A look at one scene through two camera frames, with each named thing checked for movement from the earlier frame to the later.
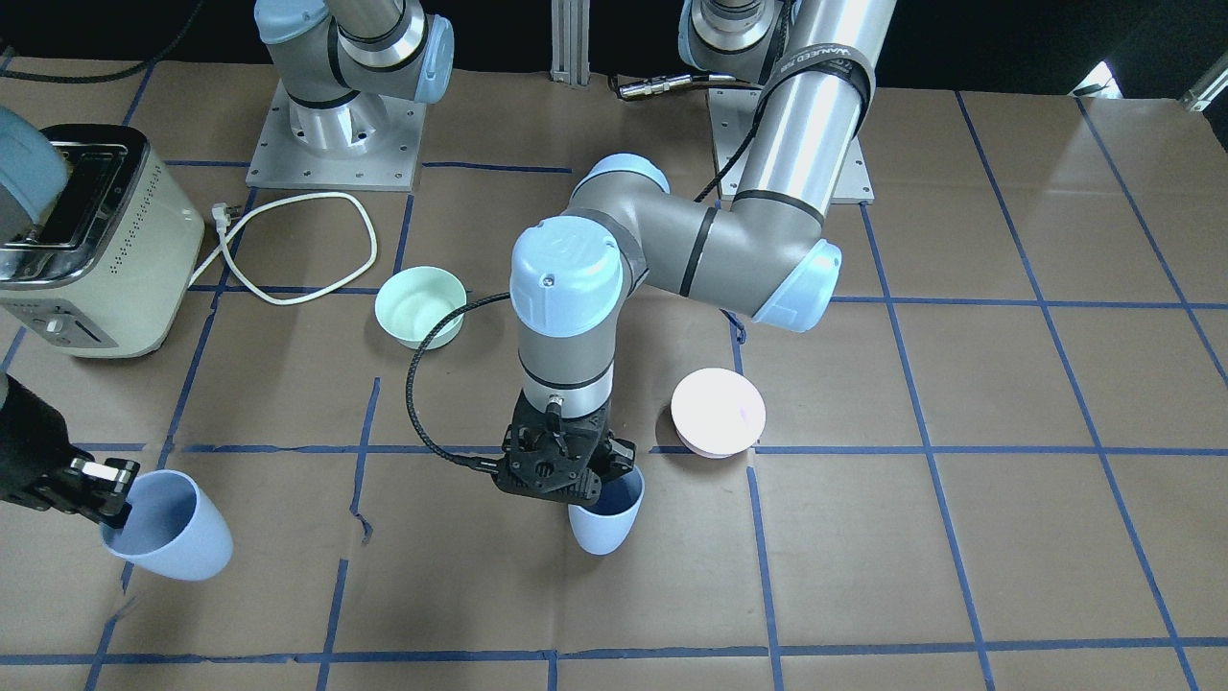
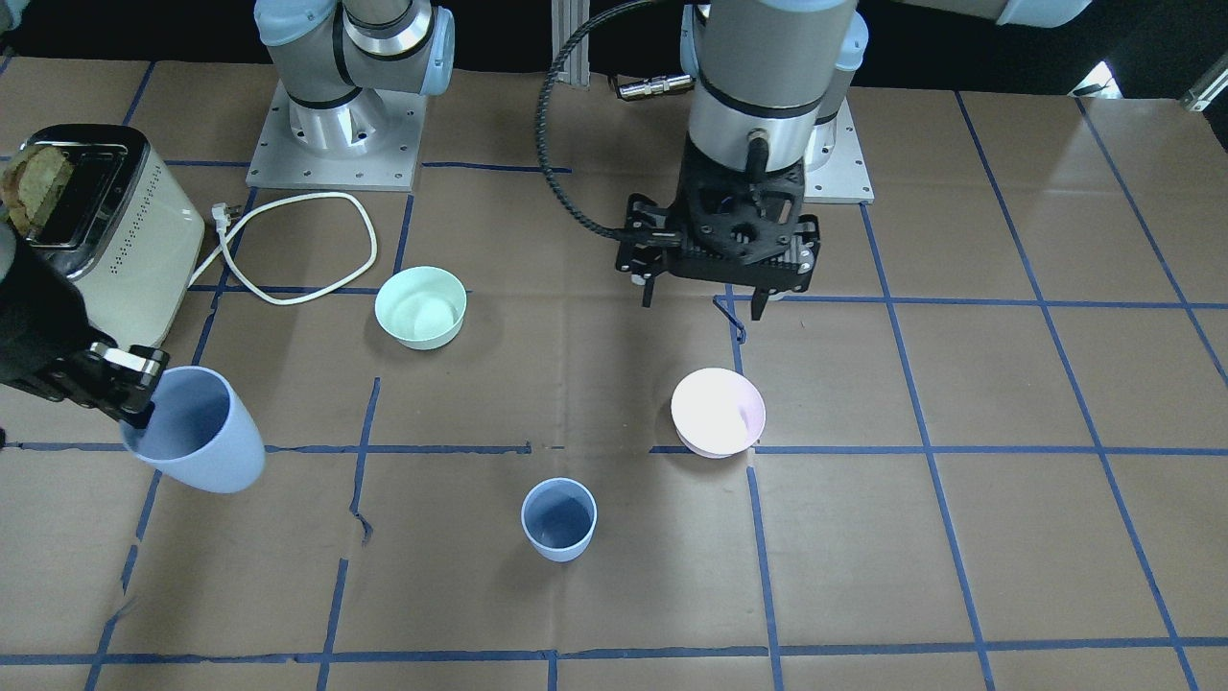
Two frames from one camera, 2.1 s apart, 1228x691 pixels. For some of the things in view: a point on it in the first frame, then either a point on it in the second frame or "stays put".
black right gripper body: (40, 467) to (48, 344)
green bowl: (412, 301) stays put
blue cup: (602, 527) to (559, 516)
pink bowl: (718, 413) stays put
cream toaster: (109, 274) stays put
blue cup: (175, 528) to (201, 433)
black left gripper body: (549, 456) to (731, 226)
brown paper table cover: (1001, 464) stays put
